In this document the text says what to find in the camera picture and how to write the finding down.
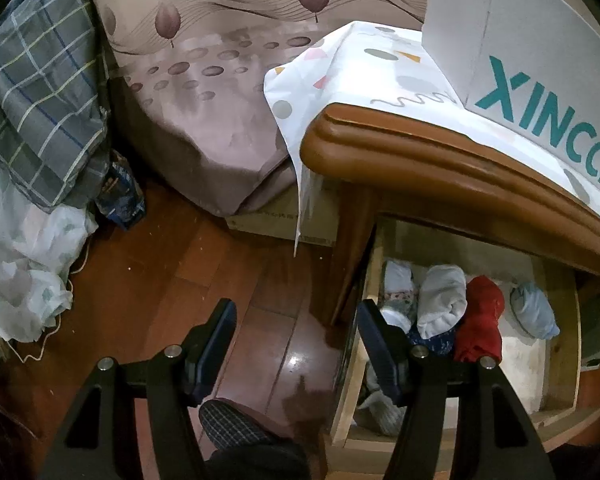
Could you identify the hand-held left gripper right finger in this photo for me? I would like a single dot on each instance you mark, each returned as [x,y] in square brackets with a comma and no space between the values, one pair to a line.
[380,355]

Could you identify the wooden nightstand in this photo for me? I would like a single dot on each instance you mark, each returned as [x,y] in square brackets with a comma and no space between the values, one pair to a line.
[430,160]

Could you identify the grey plaid quilt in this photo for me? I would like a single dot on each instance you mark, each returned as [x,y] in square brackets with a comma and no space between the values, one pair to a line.
[40,85]

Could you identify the tan cardboard box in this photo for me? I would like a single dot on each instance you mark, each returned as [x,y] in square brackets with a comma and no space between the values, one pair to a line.
[270,222]

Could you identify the wooden drawer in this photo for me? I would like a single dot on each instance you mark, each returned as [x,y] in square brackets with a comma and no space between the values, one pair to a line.
[520,360]

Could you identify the white shoe box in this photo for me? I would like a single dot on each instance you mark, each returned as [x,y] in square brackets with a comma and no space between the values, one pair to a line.
[530,35]

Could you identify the blue packet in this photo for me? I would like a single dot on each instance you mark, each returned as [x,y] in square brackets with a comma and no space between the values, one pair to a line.
[120,200]

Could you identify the red underwear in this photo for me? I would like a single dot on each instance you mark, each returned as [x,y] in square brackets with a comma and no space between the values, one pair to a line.
[480,320]

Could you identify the white patterned cloth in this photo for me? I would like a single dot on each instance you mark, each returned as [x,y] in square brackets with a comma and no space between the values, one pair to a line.
[360,75]

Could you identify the grey white underwear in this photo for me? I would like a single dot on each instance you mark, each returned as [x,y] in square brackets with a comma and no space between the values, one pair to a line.
[382,410]

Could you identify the small white underwear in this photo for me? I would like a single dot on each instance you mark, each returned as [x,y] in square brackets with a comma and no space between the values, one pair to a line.
[397,275]

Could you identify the bed with leaf-print sheet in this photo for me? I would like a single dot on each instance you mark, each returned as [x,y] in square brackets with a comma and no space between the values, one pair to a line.
[205,110]

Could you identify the light blue underwear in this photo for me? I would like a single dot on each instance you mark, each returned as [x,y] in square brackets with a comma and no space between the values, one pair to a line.
[535,310]

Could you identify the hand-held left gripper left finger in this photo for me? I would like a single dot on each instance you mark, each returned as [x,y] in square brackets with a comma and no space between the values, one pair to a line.
[210,355]

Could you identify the navy patterned underwear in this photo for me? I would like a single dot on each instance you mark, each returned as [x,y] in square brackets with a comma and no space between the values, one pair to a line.
[437,344]

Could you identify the white floral cloth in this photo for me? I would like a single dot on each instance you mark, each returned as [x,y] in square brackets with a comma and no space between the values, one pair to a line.
[25,260]

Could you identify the floral print underwear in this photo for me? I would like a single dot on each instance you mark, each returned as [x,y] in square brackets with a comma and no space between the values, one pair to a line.
[400,302]

